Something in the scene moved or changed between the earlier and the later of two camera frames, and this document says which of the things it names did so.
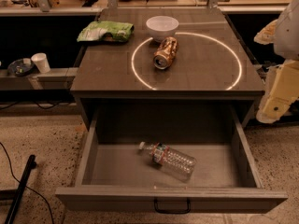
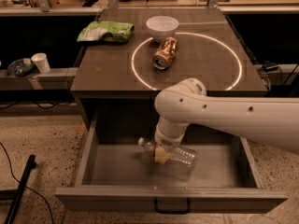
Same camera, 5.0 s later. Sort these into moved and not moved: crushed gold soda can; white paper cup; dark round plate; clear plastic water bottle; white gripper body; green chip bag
Moved: clear plastic water bottle; white gripper body
Not moved: dark round plate; white paper cup; green chip bag; crushed gold soda can
